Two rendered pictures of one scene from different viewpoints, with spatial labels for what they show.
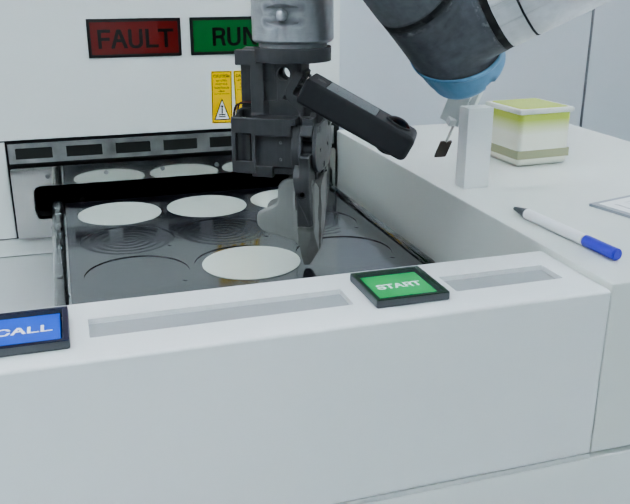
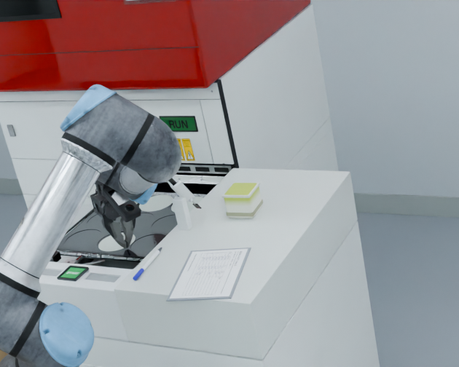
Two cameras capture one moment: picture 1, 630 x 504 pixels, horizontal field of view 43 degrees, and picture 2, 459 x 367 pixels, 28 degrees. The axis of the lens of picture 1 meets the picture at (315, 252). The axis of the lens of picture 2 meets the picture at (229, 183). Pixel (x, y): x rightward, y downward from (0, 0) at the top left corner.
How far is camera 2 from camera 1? 2.01 m
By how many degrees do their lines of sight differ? 46
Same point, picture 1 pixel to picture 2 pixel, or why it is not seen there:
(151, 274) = (85, 239)
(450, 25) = (115, 186)
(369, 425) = not seen: hidden behind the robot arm
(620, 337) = (122, 306)
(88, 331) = not seen: hidden behind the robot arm
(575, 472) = (125, 345)
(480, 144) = (180, 214)
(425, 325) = (63, 287)
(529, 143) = (230, 209)
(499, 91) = not seen: outside the picture
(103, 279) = (72, 239)
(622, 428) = (136, 336)
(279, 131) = (98, 204)
